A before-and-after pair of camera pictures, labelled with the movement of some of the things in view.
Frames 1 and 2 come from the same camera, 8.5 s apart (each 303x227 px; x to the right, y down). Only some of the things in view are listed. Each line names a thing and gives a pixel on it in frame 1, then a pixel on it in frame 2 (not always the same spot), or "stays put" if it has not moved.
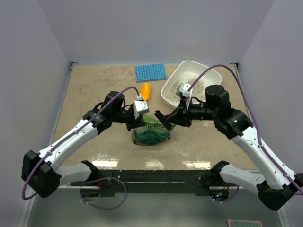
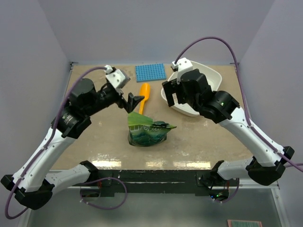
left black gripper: (138, 122) -> (132, 99)
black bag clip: (162, 117) -> (162, 124)
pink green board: (244, 223) stays put
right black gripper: (182, 115) -> (171, 87)
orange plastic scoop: (145, 91) stays put
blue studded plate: (150, 73) stays put
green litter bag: (154, 132) stays put
